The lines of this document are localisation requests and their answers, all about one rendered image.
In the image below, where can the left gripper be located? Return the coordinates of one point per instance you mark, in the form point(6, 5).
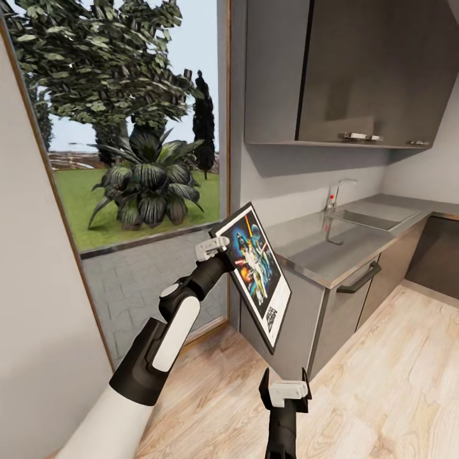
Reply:
point(217, 265)

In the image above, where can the poster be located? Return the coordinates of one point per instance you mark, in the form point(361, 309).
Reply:
point(258, 277)

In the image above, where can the cabinet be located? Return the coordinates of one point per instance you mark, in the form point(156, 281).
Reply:
point(433, 83)
point(331, 72)

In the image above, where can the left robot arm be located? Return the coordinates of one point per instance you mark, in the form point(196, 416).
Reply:
point(113, 428)

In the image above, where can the fixed window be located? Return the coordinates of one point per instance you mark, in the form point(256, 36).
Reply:
point(131, 100)

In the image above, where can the dishwasher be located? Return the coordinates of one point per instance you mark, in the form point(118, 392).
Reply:
point(339, 315)

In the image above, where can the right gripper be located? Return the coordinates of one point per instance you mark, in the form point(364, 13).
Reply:
point(284, 416)

